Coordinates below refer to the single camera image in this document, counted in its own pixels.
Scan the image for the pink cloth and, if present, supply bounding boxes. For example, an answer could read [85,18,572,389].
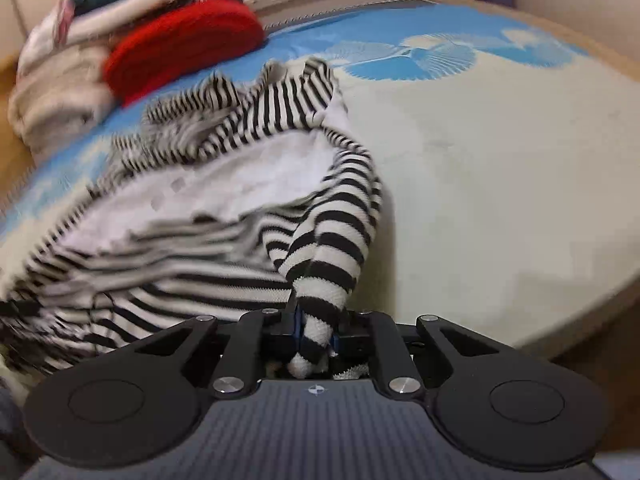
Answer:
[54,0,77,46]

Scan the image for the cream folded cloth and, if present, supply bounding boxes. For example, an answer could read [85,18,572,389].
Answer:
[24,0,177,61]

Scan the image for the white cardigan with striped sleeves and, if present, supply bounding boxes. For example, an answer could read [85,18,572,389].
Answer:
[0,56,385,382]

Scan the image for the red knit sweater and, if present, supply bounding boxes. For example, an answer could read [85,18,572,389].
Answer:
[103,0,267,109]

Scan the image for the white fluffy blanket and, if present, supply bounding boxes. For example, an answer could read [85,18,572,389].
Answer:
[7,44,119,165]

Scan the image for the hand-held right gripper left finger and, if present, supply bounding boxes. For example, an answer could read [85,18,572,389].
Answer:
[114,309,307,399]

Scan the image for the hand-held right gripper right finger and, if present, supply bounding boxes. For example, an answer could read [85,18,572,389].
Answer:
[331,310,522,399]

